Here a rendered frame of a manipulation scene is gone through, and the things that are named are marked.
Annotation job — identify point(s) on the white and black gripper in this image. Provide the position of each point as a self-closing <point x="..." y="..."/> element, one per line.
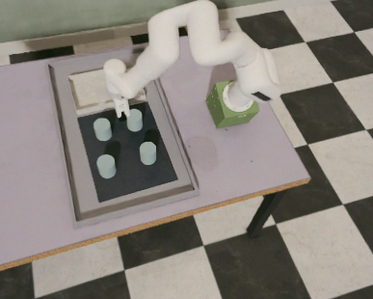
<point x="122" y="108"/>

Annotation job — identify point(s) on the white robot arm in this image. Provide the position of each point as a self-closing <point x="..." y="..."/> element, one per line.
<point x="207" y="49"/>

